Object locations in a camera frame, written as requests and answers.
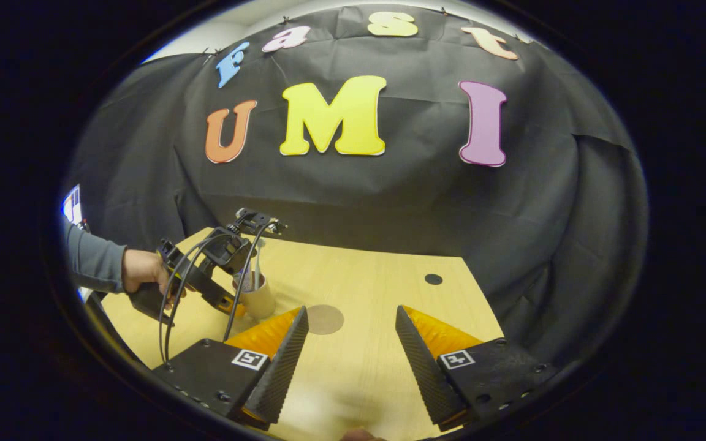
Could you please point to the black backdrop cloth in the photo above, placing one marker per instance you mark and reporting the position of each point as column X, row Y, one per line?
column 390, row 202

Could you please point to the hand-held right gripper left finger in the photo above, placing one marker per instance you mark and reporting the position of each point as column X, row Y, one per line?
column 279, row 373

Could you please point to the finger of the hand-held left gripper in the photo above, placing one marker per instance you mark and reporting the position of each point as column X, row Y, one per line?
column 237, row 310

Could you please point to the brown round coaster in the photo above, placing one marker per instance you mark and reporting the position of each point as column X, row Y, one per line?
column 325, row 320

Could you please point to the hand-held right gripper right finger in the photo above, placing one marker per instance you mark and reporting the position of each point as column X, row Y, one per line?
column 429, row 373

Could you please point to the pale green toothbrush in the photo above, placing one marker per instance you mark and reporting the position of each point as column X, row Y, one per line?
column 259, row 254

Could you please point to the beige cup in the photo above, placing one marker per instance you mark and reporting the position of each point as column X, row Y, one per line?
column 261, row 303

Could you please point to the wooden desktop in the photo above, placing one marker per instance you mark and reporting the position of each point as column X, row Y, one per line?
column 365, row 288

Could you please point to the white and blue screen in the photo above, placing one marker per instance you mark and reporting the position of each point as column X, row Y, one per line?
column 73, row 205

